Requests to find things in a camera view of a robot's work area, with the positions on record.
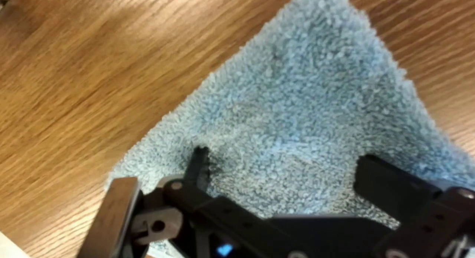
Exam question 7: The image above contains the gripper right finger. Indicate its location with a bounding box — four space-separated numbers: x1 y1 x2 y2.
353 154 475 258

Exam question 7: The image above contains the light blue terry towel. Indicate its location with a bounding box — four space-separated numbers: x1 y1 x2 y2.
107 0 475 258

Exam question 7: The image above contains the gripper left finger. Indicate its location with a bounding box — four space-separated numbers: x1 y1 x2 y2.
76 146 297 258

